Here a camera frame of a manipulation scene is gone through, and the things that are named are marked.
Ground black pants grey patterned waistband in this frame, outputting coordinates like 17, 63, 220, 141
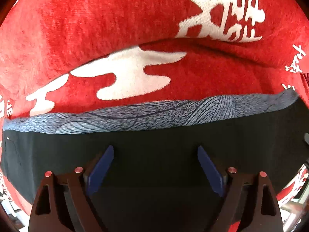
1, 90, 308, 231

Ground red folded blanket white characters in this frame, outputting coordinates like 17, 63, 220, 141
0, 38, 309, 223

